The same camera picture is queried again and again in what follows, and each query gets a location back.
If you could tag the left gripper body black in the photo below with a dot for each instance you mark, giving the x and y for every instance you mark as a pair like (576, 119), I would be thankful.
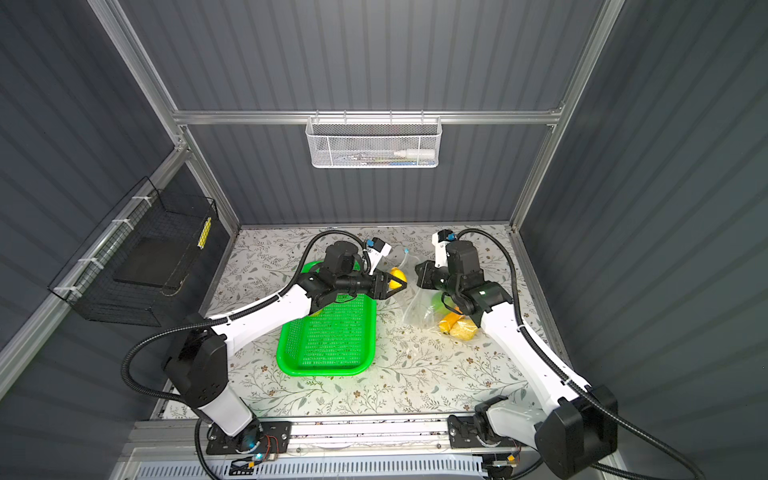
(359, 282)

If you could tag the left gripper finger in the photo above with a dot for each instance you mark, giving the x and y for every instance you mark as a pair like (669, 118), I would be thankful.
(384, 276)
(384, 291)

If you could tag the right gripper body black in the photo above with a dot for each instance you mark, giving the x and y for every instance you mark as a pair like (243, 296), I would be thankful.
(438, 278)

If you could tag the small yellow lemon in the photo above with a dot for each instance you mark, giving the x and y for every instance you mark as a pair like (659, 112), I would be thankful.
(398, 278)

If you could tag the clear zip top bag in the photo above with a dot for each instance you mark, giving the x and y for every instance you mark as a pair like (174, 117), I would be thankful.
(413, 306)

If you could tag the orange carrot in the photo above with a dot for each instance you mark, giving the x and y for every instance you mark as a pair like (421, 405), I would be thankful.
(448, 321)

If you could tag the green apple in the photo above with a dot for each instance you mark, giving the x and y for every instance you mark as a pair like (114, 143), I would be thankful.
(439, 307)

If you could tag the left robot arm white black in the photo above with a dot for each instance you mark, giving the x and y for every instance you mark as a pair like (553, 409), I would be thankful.
(197, 364)

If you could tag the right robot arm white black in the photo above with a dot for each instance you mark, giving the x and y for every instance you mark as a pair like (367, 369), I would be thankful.
(569, 433)

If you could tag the green plastic basket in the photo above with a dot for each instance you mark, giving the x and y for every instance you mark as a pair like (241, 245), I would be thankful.
(339, 340)

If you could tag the white tube in basket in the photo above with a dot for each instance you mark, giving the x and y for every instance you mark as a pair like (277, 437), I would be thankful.
(417, 155)

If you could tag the yellow tag on basket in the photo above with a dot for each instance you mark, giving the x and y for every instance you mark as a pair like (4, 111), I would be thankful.
(204, 233)

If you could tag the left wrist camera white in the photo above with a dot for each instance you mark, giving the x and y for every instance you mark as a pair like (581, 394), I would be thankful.
(376, 249)

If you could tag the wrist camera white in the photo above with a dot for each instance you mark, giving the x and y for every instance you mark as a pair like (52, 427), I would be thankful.
(376, 249)
(440, 240)

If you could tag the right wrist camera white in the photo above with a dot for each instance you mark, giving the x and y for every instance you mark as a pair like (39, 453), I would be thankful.
(440, 240)

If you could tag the white wire wall basket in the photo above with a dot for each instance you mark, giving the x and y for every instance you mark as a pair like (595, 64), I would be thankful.
(369, 145)

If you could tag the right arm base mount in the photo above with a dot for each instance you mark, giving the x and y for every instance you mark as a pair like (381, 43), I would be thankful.
(467, 432)

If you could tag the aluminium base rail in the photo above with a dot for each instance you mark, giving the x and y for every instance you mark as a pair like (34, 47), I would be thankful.
(324, 436)

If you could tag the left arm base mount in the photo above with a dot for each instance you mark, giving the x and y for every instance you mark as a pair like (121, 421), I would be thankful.
(258, 438)

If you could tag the black wire wall basket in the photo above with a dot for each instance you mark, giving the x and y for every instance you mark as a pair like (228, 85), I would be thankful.
(145, 269)

